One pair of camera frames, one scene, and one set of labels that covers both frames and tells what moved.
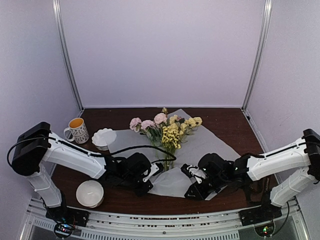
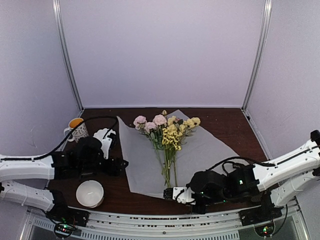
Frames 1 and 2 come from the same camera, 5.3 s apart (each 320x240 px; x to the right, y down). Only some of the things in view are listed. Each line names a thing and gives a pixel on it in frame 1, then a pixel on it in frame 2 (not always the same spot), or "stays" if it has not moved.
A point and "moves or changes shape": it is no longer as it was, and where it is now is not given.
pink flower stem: [135, 124] moves or changes shape
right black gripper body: [202, 194] -> [200, 211]
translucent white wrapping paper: [172, 183] moves or changes shape
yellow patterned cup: [79, 131] stays
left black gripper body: [130, 180] -> [111, 170]
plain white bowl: [90, 193] stays
